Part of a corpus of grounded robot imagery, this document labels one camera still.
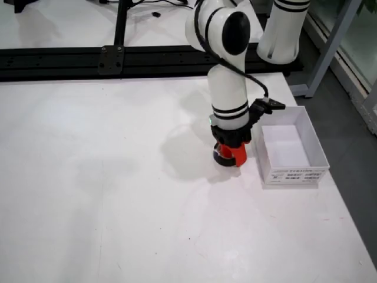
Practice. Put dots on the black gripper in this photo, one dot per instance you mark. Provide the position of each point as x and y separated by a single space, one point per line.
232 137

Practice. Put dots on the black tape roll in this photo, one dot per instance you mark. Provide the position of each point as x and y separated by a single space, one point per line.
218 160

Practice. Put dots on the white rectangular bin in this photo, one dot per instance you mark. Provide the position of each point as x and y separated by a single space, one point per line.
294 177

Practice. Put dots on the small black connector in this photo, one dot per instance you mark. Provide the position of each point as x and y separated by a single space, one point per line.
156 13

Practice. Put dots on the green plant leaves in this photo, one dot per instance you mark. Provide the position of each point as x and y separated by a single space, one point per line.
369 4

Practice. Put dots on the black stand base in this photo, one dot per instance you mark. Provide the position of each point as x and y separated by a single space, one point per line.
23 5

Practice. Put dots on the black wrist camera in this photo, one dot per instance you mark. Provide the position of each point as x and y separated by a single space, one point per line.
272 105

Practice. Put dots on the glass partition with grey frame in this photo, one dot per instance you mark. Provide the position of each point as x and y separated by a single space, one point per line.
330 50

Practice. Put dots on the black rail bracket plate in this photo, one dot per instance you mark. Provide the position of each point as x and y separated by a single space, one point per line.
110 60

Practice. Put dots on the black upright post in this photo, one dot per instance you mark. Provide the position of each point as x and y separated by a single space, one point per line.
121 23

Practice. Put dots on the black aluminium rail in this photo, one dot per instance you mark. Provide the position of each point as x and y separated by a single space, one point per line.
59 63

